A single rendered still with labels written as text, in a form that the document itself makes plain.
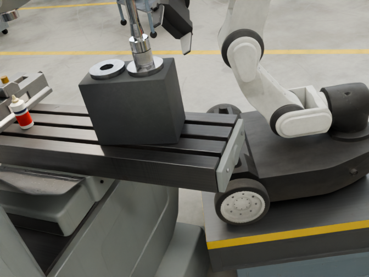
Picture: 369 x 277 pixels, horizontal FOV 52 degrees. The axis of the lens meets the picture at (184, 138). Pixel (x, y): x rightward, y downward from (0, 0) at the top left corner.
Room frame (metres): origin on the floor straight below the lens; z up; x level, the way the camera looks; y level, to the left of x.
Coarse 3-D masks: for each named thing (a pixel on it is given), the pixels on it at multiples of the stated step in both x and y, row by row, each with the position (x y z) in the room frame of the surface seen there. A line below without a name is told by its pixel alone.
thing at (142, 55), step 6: (132, 48) 0.85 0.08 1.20; (138, 48) 0.84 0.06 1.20; (144, 48) 0.84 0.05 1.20; (150, 48) 0.86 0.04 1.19; (132, 54) 0.86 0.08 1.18; (138, 54) 0.84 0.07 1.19; (144, 54) 0.84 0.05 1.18; (150, 54) 0.85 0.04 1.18; (138, 60) 0.84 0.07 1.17; (144, 60) 0.84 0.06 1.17; (150, 60) 0.85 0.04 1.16; (138, 66) 0.85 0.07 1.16; (144, 66) 0.84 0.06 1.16
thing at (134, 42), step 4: (132, 36) 0.88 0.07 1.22; (144, 36) 0.86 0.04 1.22; (128, 40) 0.86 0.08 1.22; (132, 40) 0.85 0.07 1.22; (136, 40) 0.85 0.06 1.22; (140, 40) 0.84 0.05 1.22; (144, 40) 0.85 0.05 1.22; (148, 40) 0.86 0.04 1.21; (132, 44) 0.85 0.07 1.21; (136, 44) 0.84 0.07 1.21; (140, 44) 0.84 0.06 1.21
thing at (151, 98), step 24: (96, 72) 0.87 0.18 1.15; (120, 72) 0.86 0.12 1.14; (144, 72) 0.82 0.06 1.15; (168, 72) 0.83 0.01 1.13; (96, 96) 0.84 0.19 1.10; (120, 96) 0.82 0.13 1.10; (144, 96) 0.81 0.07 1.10; (168, 96) 0.79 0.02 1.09; (96, 120) 0.85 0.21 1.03; (120, 120) 0.83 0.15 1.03; (144, 120) 0.81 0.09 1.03; (168, 120) 0.79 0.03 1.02; (120, 144) 0.83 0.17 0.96
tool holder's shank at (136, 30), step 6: (126, 0) 0.85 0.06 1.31; (132, 0) 0.85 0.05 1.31; (126, 6) 0.86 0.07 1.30; (132, 6) 0.85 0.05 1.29; (132, 12) 0.85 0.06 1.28; (132, 18) 0.85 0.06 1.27; (138, 18) 0.86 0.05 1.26; (132, 24) 0.85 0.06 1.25; (138, 24) 0.86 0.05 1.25; (132, 30) 0.85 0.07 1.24; (138, 30) 0.85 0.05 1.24; (138, 36) 0.85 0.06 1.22
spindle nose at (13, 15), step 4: (12, 12) 0.99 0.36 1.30; (16, 12) 1.01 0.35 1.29; (0, 16) 0.99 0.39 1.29; (4, 16) 0.99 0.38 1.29; (8, 16) 0.99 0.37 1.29; (12, 16) 0.99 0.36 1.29; (16, 16) 1.00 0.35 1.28; (4, 20) 0.99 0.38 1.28; (8, 20) 0.99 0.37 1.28; (12, 20) 0.99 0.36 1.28
